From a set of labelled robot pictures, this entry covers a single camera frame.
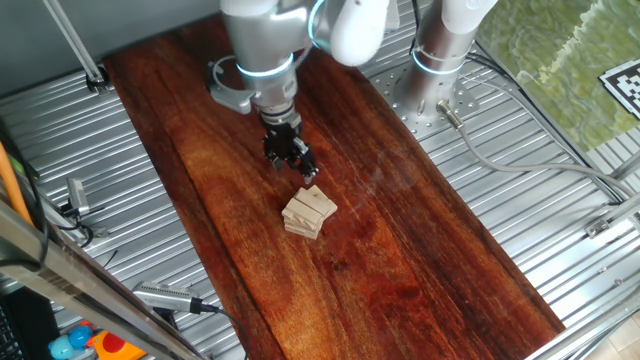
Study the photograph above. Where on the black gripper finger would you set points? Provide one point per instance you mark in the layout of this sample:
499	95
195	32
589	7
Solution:
307	165
274	161

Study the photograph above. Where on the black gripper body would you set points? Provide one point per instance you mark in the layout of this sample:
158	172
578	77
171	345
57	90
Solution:
282	142

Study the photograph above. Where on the wooden Jenga block tower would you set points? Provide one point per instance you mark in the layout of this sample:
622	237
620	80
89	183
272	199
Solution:
309	212

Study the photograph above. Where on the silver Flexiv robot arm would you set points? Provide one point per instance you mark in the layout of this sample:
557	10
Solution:
265	35

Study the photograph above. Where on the brown wooden board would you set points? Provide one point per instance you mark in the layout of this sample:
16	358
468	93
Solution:
400	250

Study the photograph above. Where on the white power strip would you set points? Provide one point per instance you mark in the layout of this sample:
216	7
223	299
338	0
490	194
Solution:
395	15

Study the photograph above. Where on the aluminium pole with clamp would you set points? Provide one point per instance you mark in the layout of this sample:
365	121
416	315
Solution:
75	45

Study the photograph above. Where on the orange emergency stop box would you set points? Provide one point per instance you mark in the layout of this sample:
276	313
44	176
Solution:
112	345

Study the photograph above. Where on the blue plastic toy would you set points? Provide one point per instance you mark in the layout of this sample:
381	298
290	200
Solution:
80	336

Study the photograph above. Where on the orange pole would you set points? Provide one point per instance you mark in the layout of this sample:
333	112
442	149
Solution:
10	185

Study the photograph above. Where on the black keyboard device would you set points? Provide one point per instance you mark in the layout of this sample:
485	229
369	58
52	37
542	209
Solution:
30	320

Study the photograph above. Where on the black white fiducial marker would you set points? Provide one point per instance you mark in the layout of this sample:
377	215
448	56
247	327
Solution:
627	87

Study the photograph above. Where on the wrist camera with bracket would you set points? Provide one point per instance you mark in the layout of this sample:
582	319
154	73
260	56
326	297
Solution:
230	97

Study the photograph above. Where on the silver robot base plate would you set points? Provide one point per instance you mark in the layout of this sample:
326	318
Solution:
465	100

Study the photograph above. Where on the small grey camera on mount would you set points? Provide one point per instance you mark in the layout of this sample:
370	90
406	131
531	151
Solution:
77	195

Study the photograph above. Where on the metal frame bar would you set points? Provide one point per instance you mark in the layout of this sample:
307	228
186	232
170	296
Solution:
75	280

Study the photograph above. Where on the aluminium corner bracket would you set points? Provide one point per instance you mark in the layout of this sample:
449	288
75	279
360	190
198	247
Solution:
597	227

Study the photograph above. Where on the aluminium frame rail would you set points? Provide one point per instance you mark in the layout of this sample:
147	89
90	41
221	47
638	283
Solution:
590	330

